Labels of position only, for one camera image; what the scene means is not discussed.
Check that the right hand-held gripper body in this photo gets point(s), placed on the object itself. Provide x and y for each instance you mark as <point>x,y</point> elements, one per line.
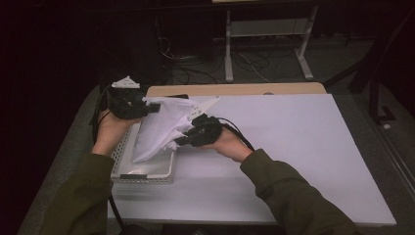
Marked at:
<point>207,130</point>

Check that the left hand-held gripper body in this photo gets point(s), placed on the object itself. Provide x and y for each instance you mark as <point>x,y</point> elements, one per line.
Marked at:
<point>125,103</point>

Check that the white garment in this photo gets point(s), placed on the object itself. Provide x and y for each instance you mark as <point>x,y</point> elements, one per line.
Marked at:
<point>163,127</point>

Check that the white perforated basket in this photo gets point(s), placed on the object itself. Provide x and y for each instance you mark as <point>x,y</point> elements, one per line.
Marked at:
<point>147,169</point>

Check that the person's right hand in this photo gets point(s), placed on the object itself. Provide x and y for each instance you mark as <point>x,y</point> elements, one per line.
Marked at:
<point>231,145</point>

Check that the person's left hand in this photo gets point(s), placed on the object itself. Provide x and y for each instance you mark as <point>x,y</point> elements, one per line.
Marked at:
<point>109,133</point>

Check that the wooden table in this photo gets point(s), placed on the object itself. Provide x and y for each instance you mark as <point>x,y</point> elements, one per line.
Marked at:
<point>235,88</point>

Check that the black metal stand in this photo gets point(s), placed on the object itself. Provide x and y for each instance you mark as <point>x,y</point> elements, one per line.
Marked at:
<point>375,101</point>

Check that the grey metal desk frame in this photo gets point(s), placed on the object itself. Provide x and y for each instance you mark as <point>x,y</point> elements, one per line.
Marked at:
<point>267,27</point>

